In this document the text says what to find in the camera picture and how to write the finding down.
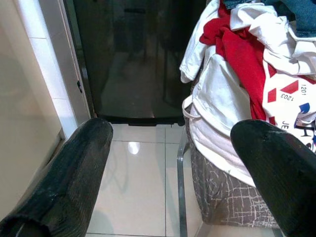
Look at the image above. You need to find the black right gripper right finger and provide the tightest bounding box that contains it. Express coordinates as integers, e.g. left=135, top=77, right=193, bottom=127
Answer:
left=230, top=119, right=316, bottom=237

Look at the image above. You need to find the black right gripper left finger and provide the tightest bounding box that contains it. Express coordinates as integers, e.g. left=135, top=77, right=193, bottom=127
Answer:
left=0, top=118, right=114, bottom=237

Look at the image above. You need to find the grey patterned laundry basket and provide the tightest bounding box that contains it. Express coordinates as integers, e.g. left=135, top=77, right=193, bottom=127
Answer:
left=184, top=103, right=278, bottom=228

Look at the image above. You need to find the pale pink cloth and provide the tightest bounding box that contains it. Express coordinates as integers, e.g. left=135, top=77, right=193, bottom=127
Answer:
left=189, top=103, right=259, bottom=188

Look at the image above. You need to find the white printed shirt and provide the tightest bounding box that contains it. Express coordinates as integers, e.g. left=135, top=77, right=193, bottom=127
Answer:
left=229, top=3, right=316, bottom=153

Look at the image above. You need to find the red garment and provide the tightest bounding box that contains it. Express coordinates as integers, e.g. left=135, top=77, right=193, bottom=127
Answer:
left=199, top=2, right=269, bottom=121

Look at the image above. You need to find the dark glass door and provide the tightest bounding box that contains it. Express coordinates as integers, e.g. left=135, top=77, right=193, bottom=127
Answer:
left=64, top=0, right=207, bottom=127

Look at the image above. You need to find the blue denim garment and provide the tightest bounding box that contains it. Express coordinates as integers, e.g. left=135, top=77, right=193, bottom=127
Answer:
left=223, top=0, right=316, bottom=39

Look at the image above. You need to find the white door frame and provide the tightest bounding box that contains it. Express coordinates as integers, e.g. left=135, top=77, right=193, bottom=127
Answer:
left=15, top=0, right=92, bottom=139

